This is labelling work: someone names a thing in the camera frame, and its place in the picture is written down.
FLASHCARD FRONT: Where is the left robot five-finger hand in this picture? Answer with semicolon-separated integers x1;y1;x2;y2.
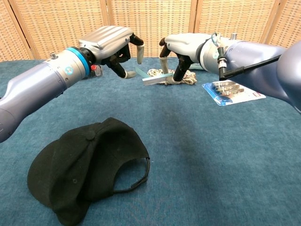
77;25;144;80

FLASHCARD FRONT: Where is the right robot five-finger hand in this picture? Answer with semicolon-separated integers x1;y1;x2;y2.
159;32;212;85

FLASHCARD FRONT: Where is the red and black box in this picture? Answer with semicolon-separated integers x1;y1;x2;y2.
90;65;103;77

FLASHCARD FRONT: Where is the woven bamboo folding screen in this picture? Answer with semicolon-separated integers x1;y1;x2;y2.
0;0;301;63

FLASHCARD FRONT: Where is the blister pack of clips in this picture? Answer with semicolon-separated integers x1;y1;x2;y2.
201;79;267;107

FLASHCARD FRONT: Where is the blue carpet table mat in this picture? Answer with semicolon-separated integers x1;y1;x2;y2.
0;57;301;226

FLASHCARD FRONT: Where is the black baseball cap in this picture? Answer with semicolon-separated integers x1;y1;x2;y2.
27;117;151;226

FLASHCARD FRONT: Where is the beige rope bundle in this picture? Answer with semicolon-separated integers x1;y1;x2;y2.
147;68;198;86

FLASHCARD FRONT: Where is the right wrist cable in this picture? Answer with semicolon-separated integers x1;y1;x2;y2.
211;32;283;81

